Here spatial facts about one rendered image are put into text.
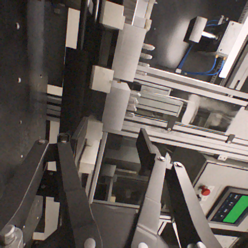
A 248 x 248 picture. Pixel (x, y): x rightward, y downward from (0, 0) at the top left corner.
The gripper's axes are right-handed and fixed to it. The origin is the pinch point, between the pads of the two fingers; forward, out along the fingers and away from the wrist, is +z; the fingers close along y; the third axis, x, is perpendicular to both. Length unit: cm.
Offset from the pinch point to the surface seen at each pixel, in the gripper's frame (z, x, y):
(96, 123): 12.5, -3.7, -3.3
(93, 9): 23.5, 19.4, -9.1
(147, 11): 51, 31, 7
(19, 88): 18.2, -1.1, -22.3
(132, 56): 13.0, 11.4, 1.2
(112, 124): 13.2, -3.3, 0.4
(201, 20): 50, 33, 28
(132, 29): 12.9, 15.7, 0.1
